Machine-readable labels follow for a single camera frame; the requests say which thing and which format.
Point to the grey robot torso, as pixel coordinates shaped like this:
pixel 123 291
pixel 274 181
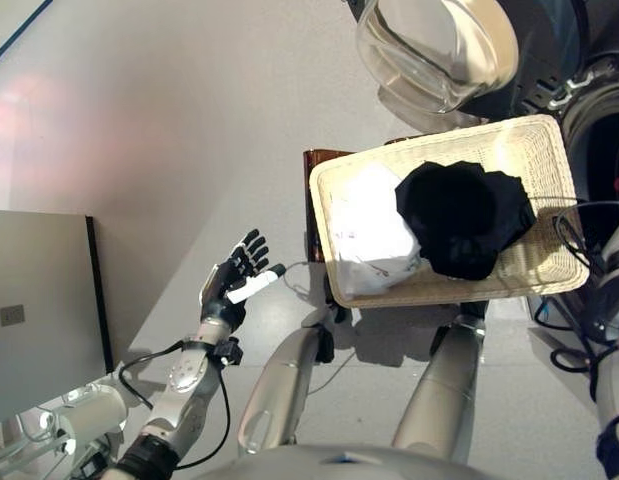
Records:
pixel 339 465

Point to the white garment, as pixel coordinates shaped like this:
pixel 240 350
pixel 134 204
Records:
pixel 369 225

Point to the white wicker laundry basket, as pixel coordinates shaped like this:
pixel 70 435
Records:
pixel 539 165

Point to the round glass washing machine door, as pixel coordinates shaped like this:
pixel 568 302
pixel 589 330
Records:
pixel 439 50

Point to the brown wooden stool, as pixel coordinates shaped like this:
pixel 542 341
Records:
pixel 314 160

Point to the white metal equipment frame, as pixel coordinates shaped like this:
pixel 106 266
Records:
pixel 89 415

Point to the dark grey washing machine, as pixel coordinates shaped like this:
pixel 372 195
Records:
pixel 604 145

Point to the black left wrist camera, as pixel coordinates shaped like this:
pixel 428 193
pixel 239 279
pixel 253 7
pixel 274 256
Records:
pixel 228 351

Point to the grey cabinet with black edge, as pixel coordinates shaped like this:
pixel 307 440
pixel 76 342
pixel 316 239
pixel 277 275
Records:
pixel 39 310

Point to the black garment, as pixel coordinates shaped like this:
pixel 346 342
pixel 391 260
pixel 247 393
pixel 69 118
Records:
pixel 454 215

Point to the silver right robot leg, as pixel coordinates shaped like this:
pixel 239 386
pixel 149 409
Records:
pixel 444 385

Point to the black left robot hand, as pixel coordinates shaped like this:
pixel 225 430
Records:
pixel 224 295

